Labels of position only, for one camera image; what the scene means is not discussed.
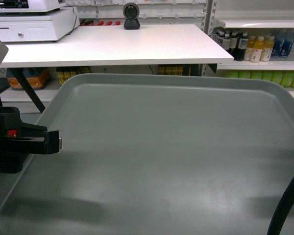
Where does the orange juice bottle back left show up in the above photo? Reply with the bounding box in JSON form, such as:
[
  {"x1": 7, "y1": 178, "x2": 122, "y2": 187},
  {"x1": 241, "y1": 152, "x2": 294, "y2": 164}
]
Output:
[{"x1": 244, "y1": 35, "x2": 256, "y2": 61}]

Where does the white checkout table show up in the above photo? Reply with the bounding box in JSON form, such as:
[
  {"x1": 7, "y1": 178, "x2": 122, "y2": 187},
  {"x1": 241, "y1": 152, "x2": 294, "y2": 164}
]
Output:
[{"x1": 1, "y1": 24, "x2": 233, "y2": 68}]

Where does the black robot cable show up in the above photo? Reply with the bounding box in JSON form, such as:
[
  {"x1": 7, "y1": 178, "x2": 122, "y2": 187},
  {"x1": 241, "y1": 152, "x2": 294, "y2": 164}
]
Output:
[{"x1": 267, "y1": 163, "x2": 294, "y2": 235}]

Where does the yellow juice bottle front right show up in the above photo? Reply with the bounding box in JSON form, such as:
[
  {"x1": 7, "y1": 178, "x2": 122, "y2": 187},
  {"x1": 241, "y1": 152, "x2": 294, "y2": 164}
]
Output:
[{"x1": 260, "y1": 36, "x2": 274, "y2": 62}]

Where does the white middle shelf board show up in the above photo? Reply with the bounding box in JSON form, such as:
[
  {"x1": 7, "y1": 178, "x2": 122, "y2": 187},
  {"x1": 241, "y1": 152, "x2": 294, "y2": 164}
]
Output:
[{"x1": 217, "y1": 54, "x2": 294, "y2": 71}]

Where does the white cash drawer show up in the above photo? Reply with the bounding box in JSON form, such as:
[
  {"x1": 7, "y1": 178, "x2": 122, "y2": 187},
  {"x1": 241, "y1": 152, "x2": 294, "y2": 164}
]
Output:
[{"x1": 0, "y1": 7, "x2": 79, "y2": 43}]

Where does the black barcode scanner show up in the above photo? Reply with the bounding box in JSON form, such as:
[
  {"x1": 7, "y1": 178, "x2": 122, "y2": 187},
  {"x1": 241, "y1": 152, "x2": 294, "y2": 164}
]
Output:
[{"x1": 123, "y1": 2, "x2": 140, "y2": 30}]

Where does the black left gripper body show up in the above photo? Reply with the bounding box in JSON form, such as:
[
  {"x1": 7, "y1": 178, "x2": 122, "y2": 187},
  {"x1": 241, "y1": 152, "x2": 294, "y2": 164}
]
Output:
[{"x1": 0, "y1": 107, "x2": 47, "y2": 174}]

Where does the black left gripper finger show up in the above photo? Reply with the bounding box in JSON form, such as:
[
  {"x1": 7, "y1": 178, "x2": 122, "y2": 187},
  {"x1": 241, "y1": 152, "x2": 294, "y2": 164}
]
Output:
[{"x1": 43, "y1": 131, "x2": 62, "y2": 154}]

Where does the dark tea bottle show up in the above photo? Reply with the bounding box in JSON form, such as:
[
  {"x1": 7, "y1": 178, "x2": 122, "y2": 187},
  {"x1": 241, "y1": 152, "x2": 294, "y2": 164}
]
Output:
[
  {"x1": 221, "y1": 33, "x2": 231, "y2": 52},
  {"x1": 234, "y1": 32, "x2": 248, "y2": 61}
]

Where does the dark tea bottle right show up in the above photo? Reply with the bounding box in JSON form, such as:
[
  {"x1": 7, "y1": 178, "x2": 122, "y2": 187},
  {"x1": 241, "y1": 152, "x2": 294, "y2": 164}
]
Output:
[{"x1": 234, "y1": 32, "x2": 248, "y2": 61}]

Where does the dark tea bottle left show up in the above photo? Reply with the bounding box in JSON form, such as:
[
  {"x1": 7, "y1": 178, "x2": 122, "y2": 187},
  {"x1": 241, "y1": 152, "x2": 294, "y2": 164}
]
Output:
[{"x1": 221, "y1": 33, "x2": 231, "y2": 52}]

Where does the white cash register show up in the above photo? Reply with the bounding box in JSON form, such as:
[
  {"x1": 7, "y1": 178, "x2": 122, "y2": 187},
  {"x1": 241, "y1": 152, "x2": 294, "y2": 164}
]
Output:
[{"x1": 0, "y1": 0, "x2": 66, "y2": 16}]

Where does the blue drink bottle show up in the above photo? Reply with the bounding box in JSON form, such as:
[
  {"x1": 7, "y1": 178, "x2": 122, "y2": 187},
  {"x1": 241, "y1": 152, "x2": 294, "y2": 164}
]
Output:
[
  {"x1": 271, "y1": 34, "x2": 284, "y2": 57},
  {"x1": 280, "y1": 31, "x2": 294, "y2": 57}
]

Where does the orange juice bottle front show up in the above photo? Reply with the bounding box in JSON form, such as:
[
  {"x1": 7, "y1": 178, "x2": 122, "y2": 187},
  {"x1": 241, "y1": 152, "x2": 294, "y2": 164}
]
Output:
[{"x1": 250, "y1": 36, "x2": 264, "y2": 63}]

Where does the blue drink bottle right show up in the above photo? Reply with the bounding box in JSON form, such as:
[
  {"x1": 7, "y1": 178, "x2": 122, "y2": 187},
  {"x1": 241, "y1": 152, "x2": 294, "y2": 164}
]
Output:
[{"x1": 280, "y1": 31, "x2": 294, "y2": 57}]

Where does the orange juice bottle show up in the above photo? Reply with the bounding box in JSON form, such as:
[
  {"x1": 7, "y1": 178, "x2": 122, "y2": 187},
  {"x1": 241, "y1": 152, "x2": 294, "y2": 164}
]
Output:
[
  {"x1": 250, "y1": 36, "x2": 264, "y2": 63},
  {"x1": 244, "y1": 35, "x2": 256, "y2": 61}
]

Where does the blue drink bottle left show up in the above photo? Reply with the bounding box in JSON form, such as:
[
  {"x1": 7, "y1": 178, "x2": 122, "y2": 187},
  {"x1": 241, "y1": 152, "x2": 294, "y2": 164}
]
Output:
[{"x1": 271, "y1": 34, "x2": 284, "y2": 57}]

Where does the grey rectangular serving tray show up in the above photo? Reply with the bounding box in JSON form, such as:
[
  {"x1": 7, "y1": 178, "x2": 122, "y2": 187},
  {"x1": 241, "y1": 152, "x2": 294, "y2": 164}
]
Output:
[{"x1": 0, "y1": 74, "x2": 294, "y2": 235}]

